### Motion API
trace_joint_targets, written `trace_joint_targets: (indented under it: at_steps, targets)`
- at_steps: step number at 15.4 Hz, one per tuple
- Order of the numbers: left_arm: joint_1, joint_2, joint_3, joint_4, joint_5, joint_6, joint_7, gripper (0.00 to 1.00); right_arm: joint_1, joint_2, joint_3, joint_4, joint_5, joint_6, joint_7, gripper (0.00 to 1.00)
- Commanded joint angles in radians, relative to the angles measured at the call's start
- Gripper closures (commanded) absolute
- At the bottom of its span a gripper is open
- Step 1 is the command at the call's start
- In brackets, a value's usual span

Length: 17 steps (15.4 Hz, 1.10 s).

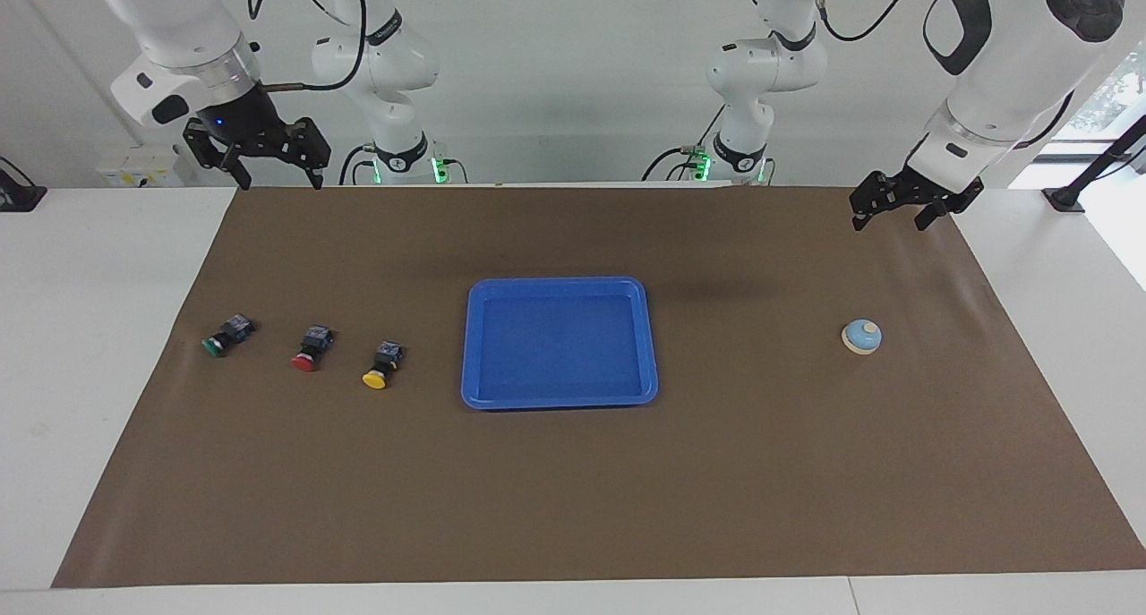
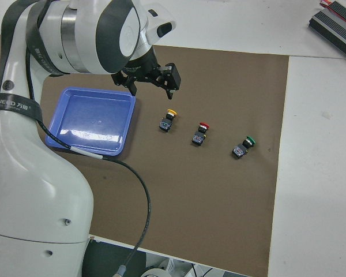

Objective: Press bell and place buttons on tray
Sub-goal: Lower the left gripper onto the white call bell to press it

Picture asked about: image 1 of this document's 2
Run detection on green push button switch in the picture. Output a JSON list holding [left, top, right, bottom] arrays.
[[201, 313, 257, 359]]

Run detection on red push button switch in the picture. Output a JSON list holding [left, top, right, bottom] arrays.
[[291, 325, 335, 372]]

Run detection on yellow push button switch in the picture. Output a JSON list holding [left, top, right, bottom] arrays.
[[362, 340, 405, 390]]

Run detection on blue plastic tray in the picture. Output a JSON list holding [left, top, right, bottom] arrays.
[[460, 276, 660, 411]]

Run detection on black stand with pole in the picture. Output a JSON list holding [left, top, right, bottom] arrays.
[[1043, 114, 1146, 213]]

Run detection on brown table mat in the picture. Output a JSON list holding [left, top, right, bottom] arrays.
[[51, 185, 1146, 589]]

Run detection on black right base cable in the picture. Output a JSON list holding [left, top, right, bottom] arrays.
[[338, 143, 381, 186]]

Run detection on black base cable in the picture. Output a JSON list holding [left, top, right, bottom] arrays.
[[338, 143, 381, 186], [641, 105, 728, 183]]

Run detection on white wall socket box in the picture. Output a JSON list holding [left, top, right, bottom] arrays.
[[97, 145, 186, 188]]

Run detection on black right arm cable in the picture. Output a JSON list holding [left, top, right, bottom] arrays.
[[246, 0, 370, 92]]

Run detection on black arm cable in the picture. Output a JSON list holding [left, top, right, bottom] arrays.
[[246, 0, 370, 92], [810, 0, 923, 43]]

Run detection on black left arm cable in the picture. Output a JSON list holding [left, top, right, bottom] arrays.
[[810, 0, 923, 43]]

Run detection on black left base cable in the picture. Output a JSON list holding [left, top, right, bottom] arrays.
[[641, 105, 728, 183]]

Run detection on black clamp mount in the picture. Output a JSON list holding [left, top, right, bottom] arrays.
[[0, 156, 47, 213]]

